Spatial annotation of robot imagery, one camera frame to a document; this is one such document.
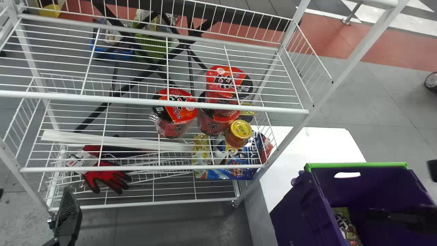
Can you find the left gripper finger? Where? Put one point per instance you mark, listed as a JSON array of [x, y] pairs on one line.
[[68, 218]]

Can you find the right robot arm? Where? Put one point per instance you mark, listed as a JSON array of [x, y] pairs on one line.
[[406, 218]]

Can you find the red gloves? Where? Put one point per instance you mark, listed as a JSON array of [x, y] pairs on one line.
[[106, 177]]

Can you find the red noodle cup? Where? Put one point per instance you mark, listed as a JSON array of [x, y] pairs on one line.
[[177, 114], [213, 123], [225, 80]]

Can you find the blue basket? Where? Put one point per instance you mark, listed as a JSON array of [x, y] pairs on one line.
[[112, 53]]

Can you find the blue snack packet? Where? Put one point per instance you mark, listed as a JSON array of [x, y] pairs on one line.
[[239, 162]]

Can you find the yellow can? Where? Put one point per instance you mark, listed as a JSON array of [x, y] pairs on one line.
[[239, 131]]

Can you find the green basket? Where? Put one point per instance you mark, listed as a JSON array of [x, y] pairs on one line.
[[153, 46]]

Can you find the black can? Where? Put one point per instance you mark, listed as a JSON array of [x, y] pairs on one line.
[[248, 114]]

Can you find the purple crate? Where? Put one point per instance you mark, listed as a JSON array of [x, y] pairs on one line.
[[307, 212]]

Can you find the white slab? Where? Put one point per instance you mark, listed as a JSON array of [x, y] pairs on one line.
[[307, 147]]

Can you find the green snack packet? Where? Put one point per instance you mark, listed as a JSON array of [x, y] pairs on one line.
[[346, 229]]

